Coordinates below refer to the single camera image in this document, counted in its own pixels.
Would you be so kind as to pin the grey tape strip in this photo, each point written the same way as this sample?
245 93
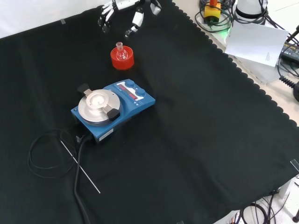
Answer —
63 21

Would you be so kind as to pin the pale board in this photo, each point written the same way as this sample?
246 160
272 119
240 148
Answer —
254 42

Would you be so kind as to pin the clear round-bottom glass flask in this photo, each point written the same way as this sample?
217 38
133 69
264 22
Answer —
122 55

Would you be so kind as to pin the yellow stop button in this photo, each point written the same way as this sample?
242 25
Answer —
212 11

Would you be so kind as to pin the thin steel probe rod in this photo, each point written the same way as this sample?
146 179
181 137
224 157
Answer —
80 167

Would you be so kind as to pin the black round device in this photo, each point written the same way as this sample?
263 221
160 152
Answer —
296 92

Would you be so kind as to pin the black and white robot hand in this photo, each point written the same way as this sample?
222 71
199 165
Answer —
138 17

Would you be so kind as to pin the clear tape strip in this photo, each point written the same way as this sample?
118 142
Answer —
295 164

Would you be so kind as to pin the blue-base heater with steel plate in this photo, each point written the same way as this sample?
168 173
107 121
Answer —
140 105

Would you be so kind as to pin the black bench cloth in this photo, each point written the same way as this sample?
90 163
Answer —
187 116

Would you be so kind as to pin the black power adapter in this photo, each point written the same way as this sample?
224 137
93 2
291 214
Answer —
290 53

